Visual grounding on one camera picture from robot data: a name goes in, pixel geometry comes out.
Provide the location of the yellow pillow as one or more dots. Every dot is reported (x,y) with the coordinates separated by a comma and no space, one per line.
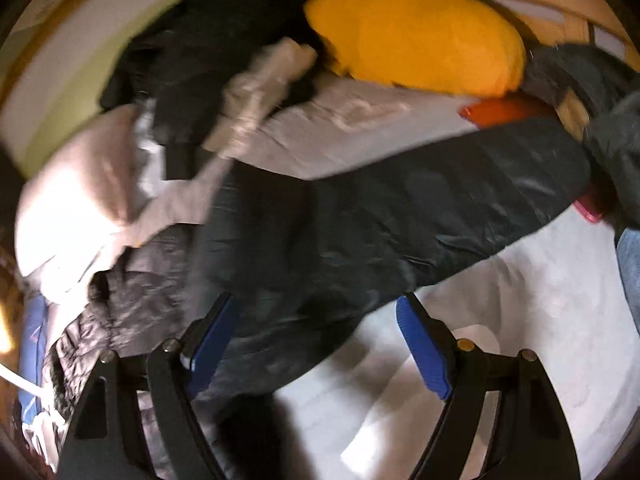
(415,35)

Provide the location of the beige garment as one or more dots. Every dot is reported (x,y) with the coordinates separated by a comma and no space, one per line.
(250,95)

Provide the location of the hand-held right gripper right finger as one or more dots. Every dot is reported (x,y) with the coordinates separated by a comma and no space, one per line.
(421,346)

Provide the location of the grey printed duvet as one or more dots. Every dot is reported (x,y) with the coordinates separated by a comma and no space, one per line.
(525,310)

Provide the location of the white cloth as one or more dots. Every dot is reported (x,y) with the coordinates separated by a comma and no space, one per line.
(45,430)

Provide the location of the blue denim cloth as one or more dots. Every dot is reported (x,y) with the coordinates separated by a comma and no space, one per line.
(629,265)

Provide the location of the orange flat object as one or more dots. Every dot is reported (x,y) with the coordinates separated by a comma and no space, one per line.
(500,112)

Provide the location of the black clothes pile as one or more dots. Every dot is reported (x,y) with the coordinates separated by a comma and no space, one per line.
(200,50)

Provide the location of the pale pink pillow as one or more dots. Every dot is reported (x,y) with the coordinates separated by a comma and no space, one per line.
(75,185)

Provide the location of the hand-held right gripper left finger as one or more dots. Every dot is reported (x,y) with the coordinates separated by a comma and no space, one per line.
(215,341)

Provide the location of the dark grey garment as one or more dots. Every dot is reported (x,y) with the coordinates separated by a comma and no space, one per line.
(600,110)

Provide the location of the black puffer jacket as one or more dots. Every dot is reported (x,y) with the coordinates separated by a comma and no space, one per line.
(350,230)

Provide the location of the pink plastic object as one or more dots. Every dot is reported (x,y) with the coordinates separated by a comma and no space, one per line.
(590,210)

